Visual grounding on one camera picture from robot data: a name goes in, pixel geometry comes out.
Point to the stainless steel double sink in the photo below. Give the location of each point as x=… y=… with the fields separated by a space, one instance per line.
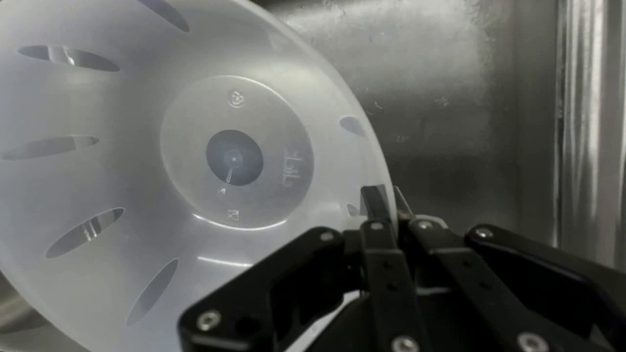
x=456 y=98

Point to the translucent white plastic bowl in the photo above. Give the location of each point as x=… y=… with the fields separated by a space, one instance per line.
x=130 y=110

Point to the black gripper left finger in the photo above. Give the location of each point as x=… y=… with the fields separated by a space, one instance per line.
x=384 y=280

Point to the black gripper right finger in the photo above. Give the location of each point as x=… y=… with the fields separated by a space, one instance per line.
x=521 y=280

